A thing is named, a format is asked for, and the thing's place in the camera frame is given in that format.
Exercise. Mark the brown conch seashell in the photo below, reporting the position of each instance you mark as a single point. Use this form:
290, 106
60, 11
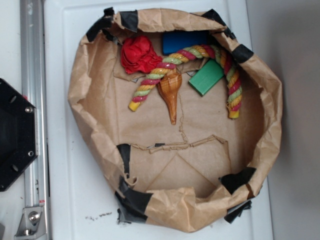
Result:
168, 89

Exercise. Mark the brown paper bag tray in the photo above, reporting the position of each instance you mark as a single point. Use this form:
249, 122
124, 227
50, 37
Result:
223, 145

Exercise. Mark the red crumpled paper ball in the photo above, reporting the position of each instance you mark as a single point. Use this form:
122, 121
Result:
138, 55

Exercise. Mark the green rectangular block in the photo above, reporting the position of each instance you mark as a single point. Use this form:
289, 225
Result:
205, 78

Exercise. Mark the blue rectangular block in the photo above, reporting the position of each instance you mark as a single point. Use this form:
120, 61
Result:
177, 40

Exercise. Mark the white plastic tray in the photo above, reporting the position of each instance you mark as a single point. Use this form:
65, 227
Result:
83, 206

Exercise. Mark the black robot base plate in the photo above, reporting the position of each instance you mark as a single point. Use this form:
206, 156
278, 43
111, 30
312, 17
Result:
17, 135

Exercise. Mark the aluminium extrusion rail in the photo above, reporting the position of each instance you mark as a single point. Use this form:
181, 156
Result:
36, 176

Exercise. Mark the metal corner bracket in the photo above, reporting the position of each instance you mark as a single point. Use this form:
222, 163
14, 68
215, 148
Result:
32, 224

